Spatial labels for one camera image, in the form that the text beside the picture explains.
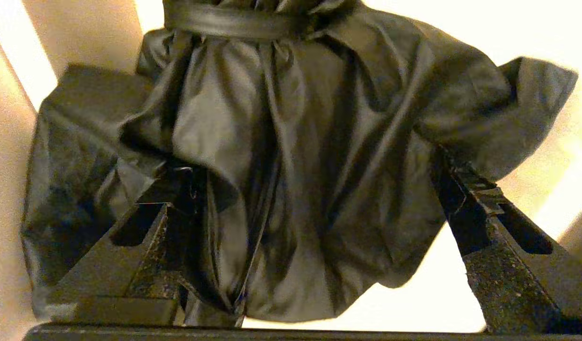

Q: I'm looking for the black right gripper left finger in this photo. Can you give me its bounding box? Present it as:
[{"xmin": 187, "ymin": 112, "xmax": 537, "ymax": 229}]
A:
[{"xmin": 45, "ymin": 165, "xmax": 209, "ymax": 326}]

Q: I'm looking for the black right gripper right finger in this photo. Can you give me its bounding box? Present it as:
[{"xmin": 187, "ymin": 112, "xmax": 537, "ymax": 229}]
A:
[{"xmin": 429, "ymin": 146, "xmax": 582, "ymax": 333}]

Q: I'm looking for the white cabinet drawer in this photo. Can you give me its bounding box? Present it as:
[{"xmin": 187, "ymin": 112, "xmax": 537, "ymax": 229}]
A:
[{"xmin": 0, "ymin": 0, "xmax": 582, "ymax": 332}]

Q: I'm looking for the black umbrella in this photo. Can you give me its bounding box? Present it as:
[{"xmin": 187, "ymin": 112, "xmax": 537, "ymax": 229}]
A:
[{"xmin": 21, "ymin": 0, "xmax": 579, "ymax": 328}]

